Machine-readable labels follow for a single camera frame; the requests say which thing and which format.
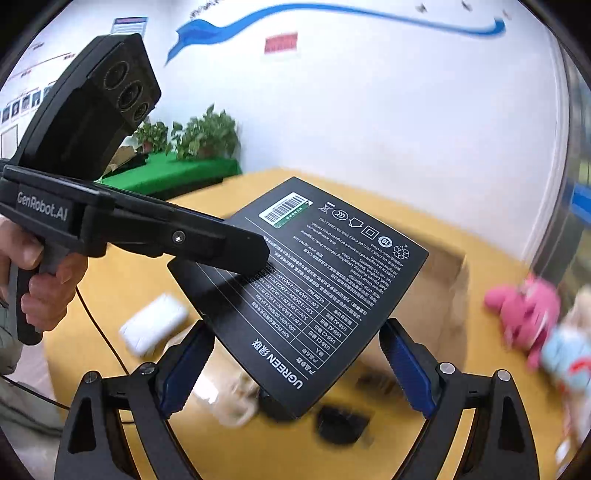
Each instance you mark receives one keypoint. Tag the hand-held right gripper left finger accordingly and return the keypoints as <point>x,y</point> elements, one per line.
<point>180,369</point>

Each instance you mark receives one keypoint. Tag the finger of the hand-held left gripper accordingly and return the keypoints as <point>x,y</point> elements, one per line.
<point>198,240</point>

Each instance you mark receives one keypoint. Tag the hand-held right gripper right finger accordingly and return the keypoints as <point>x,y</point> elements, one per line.
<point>411,369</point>

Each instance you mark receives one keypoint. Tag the cardboard box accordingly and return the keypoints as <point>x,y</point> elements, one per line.
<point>450,300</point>

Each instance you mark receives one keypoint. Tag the black printed box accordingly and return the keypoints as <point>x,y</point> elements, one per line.
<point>323,286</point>

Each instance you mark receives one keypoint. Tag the person's left hand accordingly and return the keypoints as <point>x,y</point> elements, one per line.
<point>51,300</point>

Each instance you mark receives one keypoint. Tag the white plastic device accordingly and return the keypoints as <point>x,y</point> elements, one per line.
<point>154,323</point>

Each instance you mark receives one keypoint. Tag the small cardboard carton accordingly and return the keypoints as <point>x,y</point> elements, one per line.
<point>121,159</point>

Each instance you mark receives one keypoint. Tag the beige phone case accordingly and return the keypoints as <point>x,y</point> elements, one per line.
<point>235,401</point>

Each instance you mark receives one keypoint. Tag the green cloth covered table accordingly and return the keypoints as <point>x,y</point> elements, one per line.
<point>184,173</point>

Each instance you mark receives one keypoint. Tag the small potted green plant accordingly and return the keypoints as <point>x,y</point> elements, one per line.
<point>150,136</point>

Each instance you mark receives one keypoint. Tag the black sunglasses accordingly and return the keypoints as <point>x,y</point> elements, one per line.
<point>341,422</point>

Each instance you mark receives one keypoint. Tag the large potted green plant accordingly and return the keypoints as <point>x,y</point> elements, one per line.
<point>207,134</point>

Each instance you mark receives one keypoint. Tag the pink plush toy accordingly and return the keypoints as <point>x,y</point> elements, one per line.
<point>526,314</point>

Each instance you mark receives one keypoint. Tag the blue plush toy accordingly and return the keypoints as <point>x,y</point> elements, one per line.
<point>565,355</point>

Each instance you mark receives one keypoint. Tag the person's grey trousers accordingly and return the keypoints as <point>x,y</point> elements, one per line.
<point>18,401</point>

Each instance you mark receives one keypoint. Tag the beige plush toy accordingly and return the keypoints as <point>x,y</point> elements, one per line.
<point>579,314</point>

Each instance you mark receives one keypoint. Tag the glass partition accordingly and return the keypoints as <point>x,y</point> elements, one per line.
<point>572,138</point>

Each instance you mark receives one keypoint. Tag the blue wall notice poster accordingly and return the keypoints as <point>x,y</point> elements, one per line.
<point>130,25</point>

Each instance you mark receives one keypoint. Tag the red wall sign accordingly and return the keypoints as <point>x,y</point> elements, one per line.
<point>280,45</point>

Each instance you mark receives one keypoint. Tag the blue ribbon wall decal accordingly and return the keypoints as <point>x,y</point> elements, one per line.
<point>277,18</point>

